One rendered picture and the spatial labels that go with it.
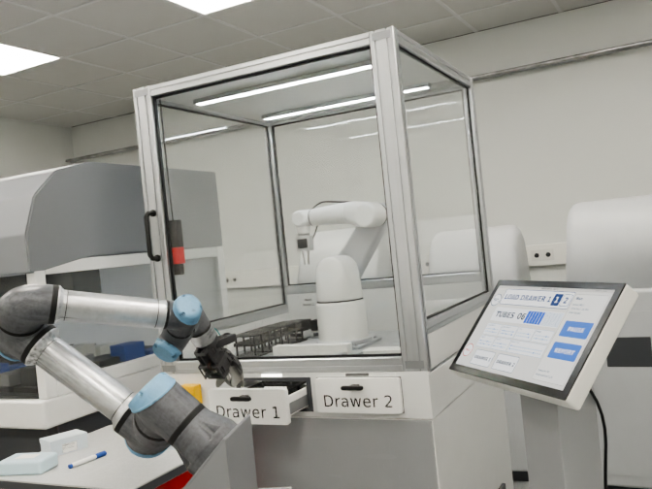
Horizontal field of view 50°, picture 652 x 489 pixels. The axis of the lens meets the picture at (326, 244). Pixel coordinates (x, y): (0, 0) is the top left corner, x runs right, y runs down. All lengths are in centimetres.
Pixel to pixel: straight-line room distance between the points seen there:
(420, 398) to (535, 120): 340
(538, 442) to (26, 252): 181
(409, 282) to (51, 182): 141
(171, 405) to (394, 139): 103
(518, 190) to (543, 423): 349
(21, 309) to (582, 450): 142
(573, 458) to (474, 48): 398
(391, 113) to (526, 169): 318
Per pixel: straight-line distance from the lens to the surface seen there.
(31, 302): 180
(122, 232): 304
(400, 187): 214
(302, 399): 232
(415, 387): 219
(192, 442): 167
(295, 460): 244
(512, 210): 529
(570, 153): 523
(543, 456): 198
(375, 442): 229
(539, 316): 190
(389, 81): 219
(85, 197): 291
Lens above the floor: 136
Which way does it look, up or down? level
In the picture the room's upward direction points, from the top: 6 degrees counter-clockwise
